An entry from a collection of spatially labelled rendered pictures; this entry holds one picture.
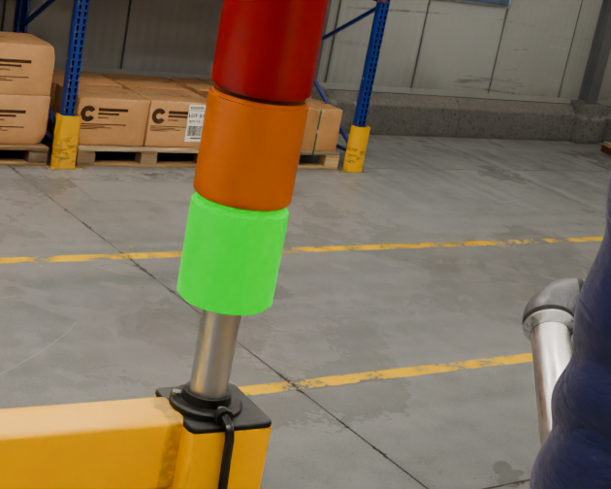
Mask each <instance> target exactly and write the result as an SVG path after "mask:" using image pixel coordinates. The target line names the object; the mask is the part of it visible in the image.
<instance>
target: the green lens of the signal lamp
mask: <svg viewBox="0 0 611 489"><path fill-rule="evenodd" d="M288 216H289V211H288V210H287V209H286V208H284V209H282V210H279V211H274V212H254V211H246V210H239V209H235V208H230V207H226V206H223V205H219V204H216V203H214V202H212V201H209V200H207V199H206V198H204V197H202V196H201V195H200V194H199V193H198V192H195V193H193V195H192V196H191V201H190V207H189V213H188V218H187V224H186V230H185V237H184V243H183V249H182V254H181V260H180V266H179V273H178V279H177V292H178V293H179V295H180V296H181V297H182V298H183V299H184V300H185V301H186V302H188V303H189V304H191V305H193V306H195V307H198V308H200V309H203V310H208V311H212V312H217V313H221V314H229V315H251V314H256V313H260V312H262V311H264V310H266V309H268V308H269V307H270V306H271V305H272V303H273V294H274V290H275V284H276V279H277V274H278V268H279V263H280V258H281V252H282V248H283V243H284V237H285V232H286V227H287V221H288Z"/></svg>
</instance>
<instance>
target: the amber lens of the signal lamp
mask: <svg viewBox="0 0 611 489"><path fill-rule="evenodd" d="M308 108H309V106H308V105H307V104H306V102H305V101H302V102H278V101H270V100H263V99H258V98H253V97H248V96H244V95H240V94H237V93H234V92H231V91H228V90H225V89H223V88H221V87H218V86H217V85H216V84H215V85H214V86H213V87H211V88H210V89H209V93H208V99H207V104H206V110H205V117H204V123H203V129H202V135H201V141H200V146H199V153H198V159H197V165H196V171H195V177H194V182H193V186H194V188H195V189H196V190H197V192H198V193H199V194H200V195H201V196H202V197H204V198H206V199H207V200H209V201H212V202H214V203H216V204H219V205H223V206H226V207H230V208H235V209H239V210H246V211H254V212H274V211H279V210H282V209H284V208H285V207H287V206H289V205H290V204H291V201H292V196H293V191H294V185H295V180H296V175H297V170H298V165H299V160H300V154H301V149H302V144H303V138H304V133H305V129H306V119H307V114H308Z"/></svg>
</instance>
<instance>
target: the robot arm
mask: <svg viewBox="0 0 611 489"><path fill-rule="evenodd" d="M584 282H585V280H584V279H580V278H576V277H566V278H560V279H557V280H555V281H552V282H550V283H548V284H546V285H545V286H543V287H542V288H540V289H539V290H538V291H537V292H536V293H535V294H534V295H533V296H532V297H531V298H530V300H529V301H528V303H527V305H526V307H525V309H524V313H523V318H522V320H523V331H524V334H525V336H526V337H527V338H528V339H529V340H531V352H532V362H533V372H534V382H535V393H536V402H537V413H538V423H539V434H540V443H541V446H542V444H543V442H544V441H545V439H546V438H547V436H548V435H549V433H550V432H551V430H552V415H551V398H552V392H553V389H554V386H555V384H556V382H557V380H558V378H559V376H560V375H561V373H562V372H563V370H564V368H565V367H566V365H567V364H568V362H569V360H570V358H571V355H572V346H571V338H570V337H571V336H572V335H573V322H574V314H575V309H576V305H577V301H578V298H579V295H580V292H581V289H582V287H583V284H584Z"/></svg>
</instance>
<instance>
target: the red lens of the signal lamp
mask: <svg viewBox="0 0 611 489"><path fill-rule="evenodd" d="M328 5H329V0H223V4H222V10H221V16H220V21H219V27H218V34H217V40H216V46H215V52H214V58H213V63H212V69H211V76H210V77H211V79H212V80H213V81H214V84H216V85H217V86H218V87H221V88H223V89H225V90H228V91H231V92H234V93H237V94H240V95H244V96H248V97H253V98H258V99H263V100H270V101H278V102H302V101H305V100H306V98H309V97H310V96H311V92H312V88H313V83H314V77H315V72H316V67H317V62H318V56H319V51H320V47H321V41H322V36H323V31H324V25H325V20H326V15H327V10H328Z"/></svg>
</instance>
